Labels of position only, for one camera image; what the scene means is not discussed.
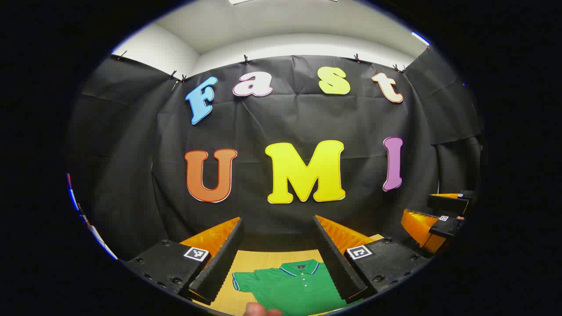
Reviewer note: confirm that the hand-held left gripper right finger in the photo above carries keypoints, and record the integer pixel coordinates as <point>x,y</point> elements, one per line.
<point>336,263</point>

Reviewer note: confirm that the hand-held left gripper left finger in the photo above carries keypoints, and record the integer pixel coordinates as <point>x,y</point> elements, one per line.
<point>221,263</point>

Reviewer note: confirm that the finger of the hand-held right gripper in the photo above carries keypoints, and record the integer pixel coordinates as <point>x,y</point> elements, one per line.
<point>421,228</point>
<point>450,204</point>

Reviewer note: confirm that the green T-shirt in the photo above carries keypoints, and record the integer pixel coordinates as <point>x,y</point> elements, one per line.
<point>298,289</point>

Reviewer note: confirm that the black backdrop cloth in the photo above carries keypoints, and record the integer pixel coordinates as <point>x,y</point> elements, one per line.
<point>285,118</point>

